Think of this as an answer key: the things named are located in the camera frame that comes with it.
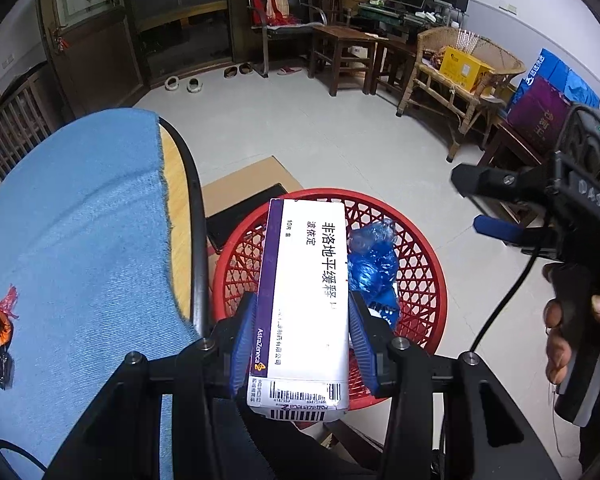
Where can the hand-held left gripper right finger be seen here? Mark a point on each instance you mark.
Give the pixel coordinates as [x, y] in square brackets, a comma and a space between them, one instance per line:
[362, 350]

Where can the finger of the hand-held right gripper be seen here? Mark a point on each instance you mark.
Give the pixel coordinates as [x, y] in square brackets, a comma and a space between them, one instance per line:
[494, 180]
[499, 229]

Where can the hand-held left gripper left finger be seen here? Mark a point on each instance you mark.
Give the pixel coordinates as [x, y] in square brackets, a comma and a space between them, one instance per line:
[245, 340]

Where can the white and purple medicine box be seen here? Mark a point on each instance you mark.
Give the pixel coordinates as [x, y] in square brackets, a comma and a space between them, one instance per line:
[300, 300]

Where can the blue plastic bag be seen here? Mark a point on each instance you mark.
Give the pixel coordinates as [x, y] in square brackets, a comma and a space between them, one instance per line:
[372, 265]

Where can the red plastic basket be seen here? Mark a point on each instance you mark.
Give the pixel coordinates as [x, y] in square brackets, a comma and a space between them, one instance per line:
[419, 280]

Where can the person's right hand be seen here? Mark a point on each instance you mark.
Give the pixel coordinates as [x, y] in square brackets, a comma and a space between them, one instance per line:
[557, 330]

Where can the wicker chair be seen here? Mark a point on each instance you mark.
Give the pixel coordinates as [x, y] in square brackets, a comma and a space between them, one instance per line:
[474, 105]

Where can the purple gift bag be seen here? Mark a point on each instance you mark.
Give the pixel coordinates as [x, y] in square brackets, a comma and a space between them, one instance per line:
[539, 112]

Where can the blue gift bag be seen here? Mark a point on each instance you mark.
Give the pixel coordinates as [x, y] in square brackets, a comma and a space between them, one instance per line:
[574, 82]

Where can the yellow cardboard box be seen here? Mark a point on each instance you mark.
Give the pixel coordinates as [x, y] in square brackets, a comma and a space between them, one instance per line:
[464, 67]

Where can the round wooden table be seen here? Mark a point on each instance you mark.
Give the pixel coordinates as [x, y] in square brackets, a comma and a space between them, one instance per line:
[195, 220]

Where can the small dark wooden table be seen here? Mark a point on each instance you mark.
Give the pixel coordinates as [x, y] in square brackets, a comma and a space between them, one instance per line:
[394, 55]

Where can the flat brown cardboard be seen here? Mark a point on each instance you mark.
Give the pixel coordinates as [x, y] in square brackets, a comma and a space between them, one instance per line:
[250, 175]

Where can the cluttered computer desk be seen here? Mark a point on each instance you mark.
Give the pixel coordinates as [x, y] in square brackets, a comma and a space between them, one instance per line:
[409, 22]

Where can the blue tablecloth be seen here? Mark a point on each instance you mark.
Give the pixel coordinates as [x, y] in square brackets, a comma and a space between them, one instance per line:
[80, 235]

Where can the dark wooden chair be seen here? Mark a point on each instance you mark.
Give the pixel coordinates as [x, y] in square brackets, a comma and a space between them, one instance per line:
[340, 35]

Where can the pink slipper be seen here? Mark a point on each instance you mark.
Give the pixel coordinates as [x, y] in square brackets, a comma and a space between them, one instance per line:
[290, 70]

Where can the orange and black wrapper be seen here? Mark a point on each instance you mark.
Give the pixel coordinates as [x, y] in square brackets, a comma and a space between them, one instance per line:
[4, 327]

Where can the white slipper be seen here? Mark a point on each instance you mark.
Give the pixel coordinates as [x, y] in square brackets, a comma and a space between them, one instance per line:
[172, 83]
[195, 85]

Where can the brown slipper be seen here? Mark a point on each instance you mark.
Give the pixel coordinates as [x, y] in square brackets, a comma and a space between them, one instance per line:
[230, 71]
[246, 68]

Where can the red striped cloth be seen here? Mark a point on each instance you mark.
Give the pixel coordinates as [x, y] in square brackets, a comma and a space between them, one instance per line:
[270, 0]

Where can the wooden slatted crib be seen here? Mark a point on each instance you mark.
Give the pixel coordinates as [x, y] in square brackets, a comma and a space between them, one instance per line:
[15, 120]

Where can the wooden door with frosted glass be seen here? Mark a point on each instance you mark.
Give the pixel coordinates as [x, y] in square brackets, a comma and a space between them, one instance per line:
[90, 25]

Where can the red key charm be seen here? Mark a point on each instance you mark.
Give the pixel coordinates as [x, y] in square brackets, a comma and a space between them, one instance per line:
[59, 40]

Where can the metal frame chair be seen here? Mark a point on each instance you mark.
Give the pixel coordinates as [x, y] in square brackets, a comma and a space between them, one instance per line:
[280, 35]

